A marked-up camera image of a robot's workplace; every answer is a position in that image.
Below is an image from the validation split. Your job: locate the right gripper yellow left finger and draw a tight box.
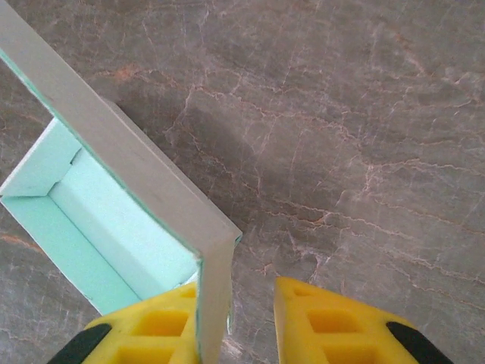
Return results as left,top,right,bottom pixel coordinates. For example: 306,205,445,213
47,282,201,364

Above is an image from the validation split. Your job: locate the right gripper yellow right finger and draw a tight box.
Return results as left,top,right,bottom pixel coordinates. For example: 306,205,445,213
274,276,455,364

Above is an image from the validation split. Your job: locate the mint green paper box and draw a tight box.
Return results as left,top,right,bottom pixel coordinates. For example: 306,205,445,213
0,0,243,364

